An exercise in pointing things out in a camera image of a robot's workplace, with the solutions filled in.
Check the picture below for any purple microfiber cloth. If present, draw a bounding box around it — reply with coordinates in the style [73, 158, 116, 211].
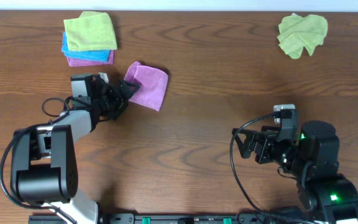
[124, 62, 168, 111]

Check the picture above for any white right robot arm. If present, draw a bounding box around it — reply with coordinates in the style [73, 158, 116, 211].
[231, 119, 358, 223]

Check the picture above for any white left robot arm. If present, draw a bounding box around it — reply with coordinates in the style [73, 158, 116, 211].
[0, 75, 139, 223]

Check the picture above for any folded blue cloth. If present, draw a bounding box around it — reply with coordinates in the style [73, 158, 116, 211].
[61, 32, 111, 62]

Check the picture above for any folded purple cloth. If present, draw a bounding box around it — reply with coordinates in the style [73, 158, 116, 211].
[67, 50, 114, 67]

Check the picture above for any folded lime green cloth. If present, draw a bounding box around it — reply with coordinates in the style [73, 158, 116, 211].
[63, 11, 117, 52]

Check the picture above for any crumpled lime green cloth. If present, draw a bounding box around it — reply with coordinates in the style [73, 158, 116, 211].
[277, 13, 328, 59]

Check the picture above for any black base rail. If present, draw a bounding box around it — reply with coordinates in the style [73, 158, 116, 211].
[28, 212, 279, 224]

